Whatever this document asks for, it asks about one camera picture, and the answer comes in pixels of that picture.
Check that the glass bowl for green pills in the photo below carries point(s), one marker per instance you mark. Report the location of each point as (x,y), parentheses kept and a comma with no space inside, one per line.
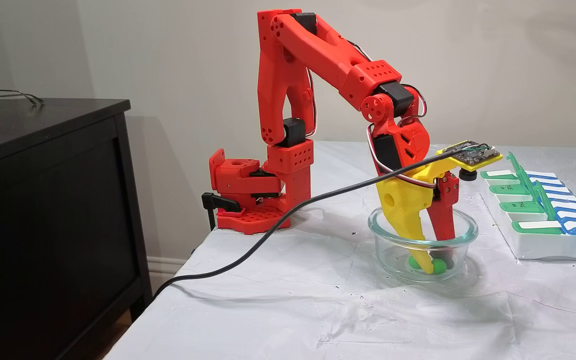
(393,270)

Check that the black table clamp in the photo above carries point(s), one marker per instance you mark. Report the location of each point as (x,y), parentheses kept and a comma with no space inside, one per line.
(218,201)

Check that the camera circuit board yellow frame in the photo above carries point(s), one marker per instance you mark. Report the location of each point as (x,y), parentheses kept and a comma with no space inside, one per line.
(473,155)

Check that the white tablecloth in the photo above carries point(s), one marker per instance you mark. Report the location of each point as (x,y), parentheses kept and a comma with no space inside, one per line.
(293,310)

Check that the eyeglasses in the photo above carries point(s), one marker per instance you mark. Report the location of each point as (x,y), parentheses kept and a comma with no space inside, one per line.
(18,93)

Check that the green round pill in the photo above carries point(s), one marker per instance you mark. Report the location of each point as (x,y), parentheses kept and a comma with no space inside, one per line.
(412,261)
(438,267)

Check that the black wooden cabinet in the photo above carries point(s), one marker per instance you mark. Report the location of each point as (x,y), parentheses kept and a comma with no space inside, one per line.
(43,225)

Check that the weekly pill organizer box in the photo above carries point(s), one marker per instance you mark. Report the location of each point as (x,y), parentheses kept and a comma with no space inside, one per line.
(543,245)

